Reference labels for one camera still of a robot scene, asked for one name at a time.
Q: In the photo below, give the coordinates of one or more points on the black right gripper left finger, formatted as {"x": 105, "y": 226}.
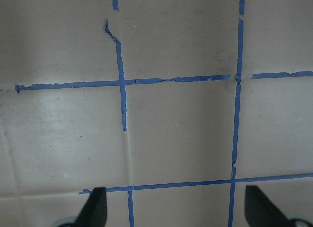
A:
{"x": 94, "y": 211}

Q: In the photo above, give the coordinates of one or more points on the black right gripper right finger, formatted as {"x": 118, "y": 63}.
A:
{"x": 260, "y": 211}

